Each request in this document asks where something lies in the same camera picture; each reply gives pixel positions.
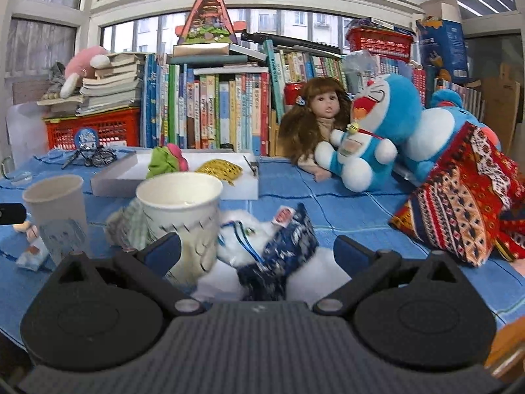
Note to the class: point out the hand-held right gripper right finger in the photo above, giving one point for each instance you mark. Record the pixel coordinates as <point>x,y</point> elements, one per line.
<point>348,252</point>

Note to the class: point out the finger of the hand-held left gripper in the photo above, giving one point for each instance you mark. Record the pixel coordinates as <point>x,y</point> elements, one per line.
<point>11,214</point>

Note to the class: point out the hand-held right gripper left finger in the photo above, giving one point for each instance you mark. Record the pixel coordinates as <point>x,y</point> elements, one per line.
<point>163,251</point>

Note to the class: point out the pale green striped cloth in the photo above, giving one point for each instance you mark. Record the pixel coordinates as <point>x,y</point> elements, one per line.
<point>130,225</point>

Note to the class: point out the navy patterned cloth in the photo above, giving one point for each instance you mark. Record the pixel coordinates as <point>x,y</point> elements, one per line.
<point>287,250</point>

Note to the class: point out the white shallow cardboard box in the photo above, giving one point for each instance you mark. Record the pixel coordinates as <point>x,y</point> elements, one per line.
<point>123,182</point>

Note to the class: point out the white fluffy plush cat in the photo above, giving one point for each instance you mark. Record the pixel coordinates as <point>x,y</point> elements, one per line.
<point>246,223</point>

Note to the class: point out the clear glass mug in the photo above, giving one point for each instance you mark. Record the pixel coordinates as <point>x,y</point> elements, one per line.
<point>18,176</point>

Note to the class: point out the large white paper cup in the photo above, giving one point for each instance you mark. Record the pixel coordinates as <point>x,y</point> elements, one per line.
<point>184,217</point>

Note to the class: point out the blue checked tablecloth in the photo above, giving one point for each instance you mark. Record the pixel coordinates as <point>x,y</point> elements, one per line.
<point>348,209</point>

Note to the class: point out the small white paper cup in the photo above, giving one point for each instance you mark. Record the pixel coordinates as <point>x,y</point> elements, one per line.
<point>57,217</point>

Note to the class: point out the blue and white packet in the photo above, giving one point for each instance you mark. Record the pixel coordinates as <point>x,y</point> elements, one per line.
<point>32,256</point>

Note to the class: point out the green and pink plush flower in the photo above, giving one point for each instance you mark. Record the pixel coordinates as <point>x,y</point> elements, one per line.
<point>166,161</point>

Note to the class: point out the yellow mesh pouch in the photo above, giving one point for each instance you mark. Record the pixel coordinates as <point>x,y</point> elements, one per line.
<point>219,170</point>

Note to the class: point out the round blue badge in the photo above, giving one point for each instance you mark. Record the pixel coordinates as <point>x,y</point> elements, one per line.
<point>86,137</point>

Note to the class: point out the red patterned fabric bag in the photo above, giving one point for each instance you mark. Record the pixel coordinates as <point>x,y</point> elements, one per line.
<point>455,201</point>

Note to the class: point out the small metal hair clip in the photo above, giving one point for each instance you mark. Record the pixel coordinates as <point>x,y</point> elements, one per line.
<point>252,166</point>

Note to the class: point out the small blue cat plush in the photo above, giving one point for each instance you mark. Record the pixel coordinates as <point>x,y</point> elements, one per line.
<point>371,131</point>

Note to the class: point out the red plastic basket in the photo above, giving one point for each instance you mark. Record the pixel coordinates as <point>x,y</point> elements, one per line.
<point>379,44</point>
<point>108,125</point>

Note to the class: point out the grey plush toy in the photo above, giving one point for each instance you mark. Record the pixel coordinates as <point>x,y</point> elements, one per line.
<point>56,78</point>

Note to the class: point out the brown-haired doll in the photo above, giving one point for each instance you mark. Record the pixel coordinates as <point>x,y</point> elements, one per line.
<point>324,104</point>

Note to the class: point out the large blue plush toy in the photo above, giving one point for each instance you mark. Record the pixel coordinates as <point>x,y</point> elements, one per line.
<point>439,131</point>

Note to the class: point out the row of upright books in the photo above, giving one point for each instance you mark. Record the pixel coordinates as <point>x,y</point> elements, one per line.
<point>229,111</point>

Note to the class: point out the stack of worn books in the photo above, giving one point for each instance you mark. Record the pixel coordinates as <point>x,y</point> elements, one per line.
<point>115,86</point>

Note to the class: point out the pink plush rabbit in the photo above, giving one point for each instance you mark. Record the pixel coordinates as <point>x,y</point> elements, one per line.
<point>84,63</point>

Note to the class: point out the red can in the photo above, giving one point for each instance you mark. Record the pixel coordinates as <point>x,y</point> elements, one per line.
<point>293,92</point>

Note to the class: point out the clear plastic bag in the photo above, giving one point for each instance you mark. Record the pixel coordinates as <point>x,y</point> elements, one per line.
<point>359,67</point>

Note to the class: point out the flat pile of books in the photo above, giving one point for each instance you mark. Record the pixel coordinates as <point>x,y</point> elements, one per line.
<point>217,58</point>

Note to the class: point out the brown cardboard sheet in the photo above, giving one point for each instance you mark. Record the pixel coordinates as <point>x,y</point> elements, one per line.
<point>500,102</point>

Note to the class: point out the long black rod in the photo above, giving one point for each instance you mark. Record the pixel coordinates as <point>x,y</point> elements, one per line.
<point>287,41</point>

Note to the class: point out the blue cardboard box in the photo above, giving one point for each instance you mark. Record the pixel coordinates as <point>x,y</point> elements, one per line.
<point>445,47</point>

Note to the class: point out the triangular pink toy house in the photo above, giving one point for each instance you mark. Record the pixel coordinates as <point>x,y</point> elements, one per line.
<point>207,16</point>

